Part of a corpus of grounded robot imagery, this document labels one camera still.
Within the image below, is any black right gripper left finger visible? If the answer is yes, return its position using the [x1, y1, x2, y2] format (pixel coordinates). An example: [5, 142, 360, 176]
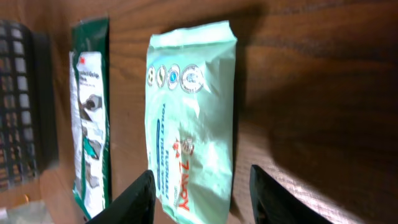
[87, 170, 155, 224]

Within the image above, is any grey plastic laundry basket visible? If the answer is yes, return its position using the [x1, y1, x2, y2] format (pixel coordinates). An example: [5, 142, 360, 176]
[1, 20, 59, 191]

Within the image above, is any green white package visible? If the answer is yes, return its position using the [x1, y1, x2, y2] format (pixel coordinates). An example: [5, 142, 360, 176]
[69, 17, 111, 220]

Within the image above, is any light green wipes pack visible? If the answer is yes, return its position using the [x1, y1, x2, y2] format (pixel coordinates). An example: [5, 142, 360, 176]
[144, 21, 237, 223]

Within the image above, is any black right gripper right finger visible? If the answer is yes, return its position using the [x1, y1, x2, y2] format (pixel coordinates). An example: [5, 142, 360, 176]
[249, 165, 331, 224]

